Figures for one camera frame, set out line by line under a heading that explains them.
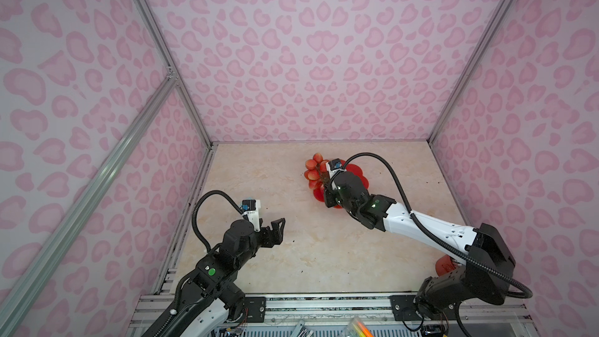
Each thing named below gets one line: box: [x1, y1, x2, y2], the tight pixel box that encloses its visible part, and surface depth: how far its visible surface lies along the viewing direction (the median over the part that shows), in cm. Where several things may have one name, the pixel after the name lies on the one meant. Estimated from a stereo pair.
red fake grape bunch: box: [304, 152, 330, 190], surface depth 80 cm
